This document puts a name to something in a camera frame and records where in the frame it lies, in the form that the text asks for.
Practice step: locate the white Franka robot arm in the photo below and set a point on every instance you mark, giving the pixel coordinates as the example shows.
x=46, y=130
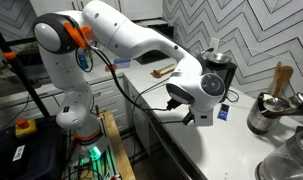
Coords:
x=134, y=36

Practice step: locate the dark brown wooden spoon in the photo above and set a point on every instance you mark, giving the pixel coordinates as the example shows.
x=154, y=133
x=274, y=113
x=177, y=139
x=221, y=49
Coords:
x=161, y=74

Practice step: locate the light wooden slotted spatula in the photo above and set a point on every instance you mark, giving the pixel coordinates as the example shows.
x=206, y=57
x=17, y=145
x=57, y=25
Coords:
x=164, y=68

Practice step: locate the white lower cabinets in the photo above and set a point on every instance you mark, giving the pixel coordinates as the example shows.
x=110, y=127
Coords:
x=114, y=96

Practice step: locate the blue lid plastic container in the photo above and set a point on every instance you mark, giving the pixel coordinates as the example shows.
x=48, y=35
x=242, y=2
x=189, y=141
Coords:
x=122, y=62

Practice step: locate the small red object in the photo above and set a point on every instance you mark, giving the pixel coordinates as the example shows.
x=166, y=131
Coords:
x=110, y=68

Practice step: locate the grey dishwasher front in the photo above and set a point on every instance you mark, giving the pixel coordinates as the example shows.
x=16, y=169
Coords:
x=164, y=146

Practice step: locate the black countertop appliance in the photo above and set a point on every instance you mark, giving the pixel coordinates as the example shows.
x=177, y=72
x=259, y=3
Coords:
x=159, y=30

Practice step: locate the wooden board platform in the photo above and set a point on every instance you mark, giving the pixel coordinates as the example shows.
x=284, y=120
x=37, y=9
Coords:
x=116, y=146

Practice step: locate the small blue packet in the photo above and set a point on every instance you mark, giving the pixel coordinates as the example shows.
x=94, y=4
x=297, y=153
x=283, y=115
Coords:
x=223, y=111

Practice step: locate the steel utensil holder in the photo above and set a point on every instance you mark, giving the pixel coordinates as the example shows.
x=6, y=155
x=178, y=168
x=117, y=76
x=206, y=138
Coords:
x=259, y=120

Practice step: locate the metal ladle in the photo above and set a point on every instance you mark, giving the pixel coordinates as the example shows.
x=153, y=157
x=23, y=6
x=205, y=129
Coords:
x=274, y=104

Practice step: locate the wooden spoon narrow head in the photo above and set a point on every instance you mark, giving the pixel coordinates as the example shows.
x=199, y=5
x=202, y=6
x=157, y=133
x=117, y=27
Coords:
x=277, y=75

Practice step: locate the red emergency stop button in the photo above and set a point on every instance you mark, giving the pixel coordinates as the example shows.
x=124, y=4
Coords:
x=26, y=128

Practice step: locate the black stand pole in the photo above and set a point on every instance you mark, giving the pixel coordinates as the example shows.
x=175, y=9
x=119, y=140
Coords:
x=21, y=73

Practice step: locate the wooden spoon round head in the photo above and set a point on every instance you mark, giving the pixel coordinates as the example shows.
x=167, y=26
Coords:
x=284, y=78

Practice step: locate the large black equipment case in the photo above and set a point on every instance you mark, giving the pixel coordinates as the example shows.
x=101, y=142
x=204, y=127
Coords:
x=34, y=156

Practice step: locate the orange clamp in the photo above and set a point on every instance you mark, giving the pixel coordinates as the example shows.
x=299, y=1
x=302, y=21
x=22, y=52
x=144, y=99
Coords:
x=9, y=55

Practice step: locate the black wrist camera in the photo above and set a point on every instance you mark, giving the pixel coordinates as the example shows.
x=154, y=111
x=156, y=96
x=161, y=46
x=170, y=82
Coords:
x=187, y=118

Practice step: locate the robot mount frame green light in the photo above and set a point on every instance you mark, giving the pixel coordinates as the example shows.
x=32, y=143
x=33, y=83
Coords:
x=101, y=160

